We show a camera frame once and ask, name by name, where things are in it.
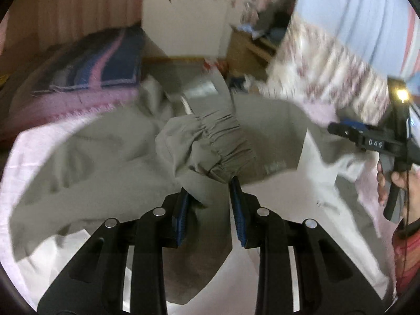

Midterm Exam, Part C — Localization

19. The white wardrobe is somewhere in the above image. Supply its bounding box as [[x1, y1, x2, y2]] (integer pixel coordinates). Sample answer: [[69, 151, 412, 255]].
[[142, 0, 248, 58]]

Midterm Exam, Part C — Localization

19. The dark clothes pile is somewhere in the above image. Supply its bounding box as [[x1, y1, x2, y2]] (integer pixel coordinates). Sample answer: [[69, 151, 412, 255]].
[[237, 0, 297, 46]]

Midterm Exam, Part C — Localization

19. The wooden desk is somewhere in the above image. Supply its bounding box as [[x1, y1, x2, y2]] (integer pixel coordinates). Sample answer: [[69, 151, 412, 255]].
[[226, 26, 277, 80]]

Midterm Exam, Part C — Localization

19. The dark striped bed blanket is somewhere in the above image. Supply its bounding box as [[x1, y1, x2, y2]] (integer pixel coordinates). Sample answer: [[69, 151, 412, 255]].
[[1, 24, 145, 141]]

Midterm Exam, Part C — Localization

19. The grey and white jacket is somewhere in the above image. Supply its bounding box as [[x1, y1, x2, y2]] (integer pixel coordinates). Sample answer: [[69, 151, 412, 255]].
[[9, 65, 400, 315]]

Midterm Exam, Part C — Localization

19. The blue floral curtain right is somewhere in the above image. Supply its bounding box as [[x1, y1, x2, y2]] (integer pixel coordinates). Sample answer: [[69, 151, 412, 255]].
[[260, 0, 419, 124]]

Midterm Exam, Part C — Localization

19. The pink floral bed sheet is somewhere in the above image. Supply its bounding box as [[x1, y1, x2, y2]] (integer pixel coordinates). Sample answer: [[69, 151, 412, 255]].
[[0, 97, 400, 312]]

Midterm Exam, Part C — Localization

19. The right hand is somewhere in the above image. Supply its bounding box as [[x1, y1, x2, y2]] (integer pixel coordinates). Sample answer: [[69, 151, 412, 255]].
[[376, 161, 420, 227]]

